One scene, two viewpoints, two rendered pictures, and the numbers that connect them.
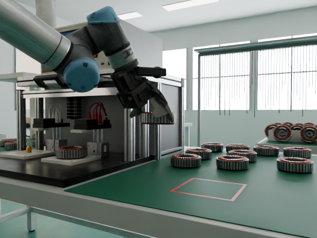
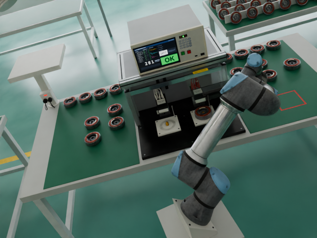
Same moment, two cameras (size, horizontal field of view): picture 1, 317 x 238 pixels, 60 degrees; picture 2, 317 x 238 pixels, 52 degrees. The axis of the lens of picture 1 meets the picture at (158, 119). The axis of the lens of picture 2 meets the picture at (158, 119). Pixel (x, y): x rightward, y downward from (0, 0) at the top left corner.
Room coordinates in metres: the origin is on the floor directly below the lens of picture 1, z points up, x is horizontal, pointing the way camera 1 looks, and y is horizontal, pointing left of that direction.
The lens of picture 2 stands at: (-0.31, 1.27, 2.11)
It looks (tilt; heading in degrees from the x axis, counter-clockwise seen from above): 38 degrees down; 334
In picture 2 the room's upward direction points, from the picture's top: 17 degrees counter-clockwise
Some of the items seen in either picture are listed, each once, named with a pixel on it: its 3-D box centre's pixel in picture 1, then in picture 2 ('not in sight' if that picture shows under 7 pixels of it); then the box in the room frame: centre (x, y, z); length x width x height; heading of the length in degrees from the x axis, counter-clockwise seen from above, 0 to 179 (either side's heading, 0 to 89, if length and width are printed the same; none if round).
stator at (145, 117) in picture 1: (157, 118); not in sight; (0.85, 0.00, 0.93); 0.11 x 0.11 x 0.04
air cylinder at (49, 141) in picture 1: (57, 145); (163, 110); (1.25, 0.46, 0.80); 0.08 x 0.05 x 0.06; 62
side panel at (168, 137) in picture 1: (169, 120); not in sight; (1.26, -0.05, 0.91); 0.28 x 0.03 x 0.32; 152
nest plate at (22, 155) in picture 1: (29, 154); (167, 125); (1.12, 0.53, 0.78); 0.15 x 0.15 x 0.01; 62
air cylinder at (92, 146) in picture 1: (98, 148); (198, 100); (1.14, 0.25, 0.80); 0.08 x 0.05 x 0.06; 62
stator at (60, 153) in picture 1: (71, 152); (203, 112); (1.01, 0.32, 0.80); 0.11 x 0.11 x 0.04
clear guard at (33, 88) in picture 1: (83, 88); (205, 80); (0.99, 0.27, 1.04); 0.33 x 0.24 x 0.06; 152
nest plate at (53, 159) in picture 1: (71, 158); (204, 115); (1.01, 0.32, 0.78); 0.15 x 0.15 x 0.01; 62
